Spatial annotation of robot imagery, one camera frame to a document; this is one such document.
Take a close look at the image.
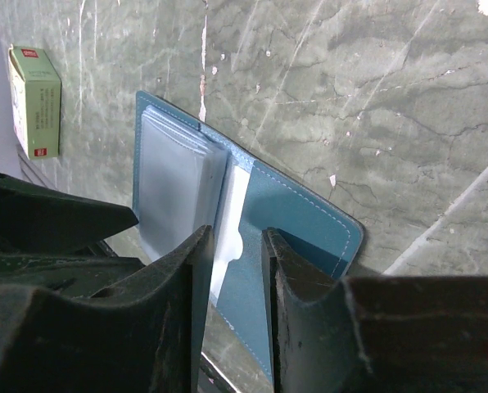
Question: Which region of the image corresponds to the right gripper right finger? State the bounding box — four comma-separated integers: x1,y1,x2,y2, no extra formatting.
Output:
261,228,488,392

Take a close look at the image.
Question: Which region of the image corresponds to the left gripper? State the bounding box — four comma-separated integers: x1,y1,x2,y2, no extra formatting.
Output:
0,173,143,297

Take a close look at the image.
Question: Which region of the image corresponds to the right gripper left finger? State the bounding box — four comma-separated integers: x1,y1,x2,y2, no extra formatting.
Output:
0,225,215,392

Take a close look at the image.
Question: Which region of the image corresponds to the blue card holder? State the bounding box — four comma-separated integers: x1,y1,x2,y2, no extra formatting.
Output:
133,91,364,374

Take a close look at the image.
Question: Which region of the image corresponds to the white card in holder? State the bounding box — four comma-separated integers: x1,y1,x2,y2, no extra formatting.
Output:
210,165,251,305

